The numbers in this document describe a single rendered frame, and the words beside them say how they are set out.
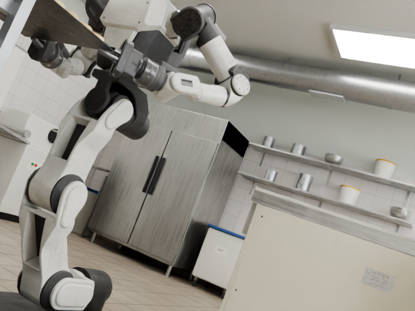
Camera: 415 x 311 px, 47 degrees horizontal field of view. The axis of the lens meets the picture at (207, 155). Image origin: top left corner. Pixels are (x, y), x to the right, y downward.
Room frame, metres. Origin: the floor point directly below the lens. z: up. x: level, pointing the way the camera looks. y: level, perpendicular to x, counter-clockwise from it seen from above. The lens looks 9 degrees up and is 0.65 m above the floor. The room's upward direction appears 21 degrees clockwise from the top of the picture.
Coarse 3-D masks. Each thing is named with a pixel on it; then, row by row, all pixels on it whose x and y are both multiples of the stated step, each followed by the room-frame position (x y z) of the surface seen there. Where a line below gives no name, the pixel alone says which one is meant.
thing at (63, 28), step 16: (48, 0) 1.11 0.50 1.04; (0, 16) 1.41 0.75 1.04; (32, 16) 1.29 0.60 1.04; (48, 16) 1.23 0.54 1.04; (64, 16) 1.19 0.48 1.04; (32, 32) 1.45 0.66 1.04; (48, 32) 1.38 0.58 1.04; (64, 32) 1.32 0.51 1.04; (80, 32) 1.27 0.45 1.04; (96, 48) 1.36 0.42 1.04; (112, 48) 1.34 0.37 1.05
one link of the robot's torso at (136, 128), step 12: (96, 72) 1.65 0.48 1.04; (108, 72) 1.62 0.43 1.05; (96, 84) 1.64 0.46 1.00; (108, 84) 1.61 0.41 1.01; (120, 84) 1.62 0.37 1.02; (132, 84) 1.66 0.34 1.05; (96, 96) 1.62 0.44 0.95; (108, 96) 1.61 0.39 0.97; (132, 96) 1.79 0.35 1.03; (144, 96) 1.73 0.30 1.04; (96, 108) 1.61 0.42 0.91; (144, 108) 1.76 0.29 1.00; (132, 120) 1.74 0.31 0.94; (144, 120) 1.78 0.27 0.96; (120, 132) 1.79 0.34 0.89; (132, 132) 1.79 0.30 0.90; (144, 132) 1.83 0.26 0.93
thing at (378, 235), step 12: (264, 192) 1.95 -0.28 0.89; (264, 204) 1.94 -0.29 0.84; (276, 204) 1.93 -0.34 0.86; (288, 204) 1.91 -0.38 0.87; (300, 204) 1.89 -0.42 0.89; (300, 216) 1.89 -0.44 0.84; (312, 216) 1.87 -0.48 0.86; (324, 216) 1.86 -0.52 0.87; (336, 216) 1.84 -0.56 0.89; (336, 228) 1.84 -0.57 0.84; (348, 228) 1.82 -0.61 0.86; (360, 228) 1.81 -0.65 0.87; (372, 228) 1.79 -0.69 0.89; (372, 240) 1.79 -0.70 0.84; (384, 240) 1.77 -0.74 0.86; (396, 240) 1.76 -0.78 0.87; (408, 240) 1.75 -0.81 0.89; (408, 252) 1.74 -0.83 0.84
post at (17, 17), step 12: (24, 0) 1.01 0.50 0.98; (12, 12) 1.01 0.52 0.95; (24, 12) 1.02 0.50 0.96; (12, 24) 1.01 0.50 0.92; (24, 24) 1.03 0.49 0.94; (0, 36) 1.01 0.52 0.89; (12, 36) 1.02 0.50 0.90; (0, 48) 1.00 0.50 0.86; (12, 48) 1.03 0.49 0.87; (0, 60) 1.01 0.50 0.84; (0, 72) 1.03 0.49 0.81
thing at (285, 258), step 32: (256, 224) 1.93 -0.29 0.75; (288, 224) 1.89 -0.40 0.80; (320, 224) 1.85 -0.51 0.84; (256, 256) 1.92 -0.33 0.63; (288, 256) 1.88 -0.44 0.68; (320, 256) 1.84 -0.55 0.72; (352, 256) 1.80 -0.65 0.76; (384, 256) 1.76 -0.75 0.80; (256, 288) 1.90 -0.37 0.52; (288, 288) 1.86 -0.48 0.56; (320, 288) 1.82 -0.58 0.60; (352, 288) 1.78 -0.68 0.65; (384, 288) 1.75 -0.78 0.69
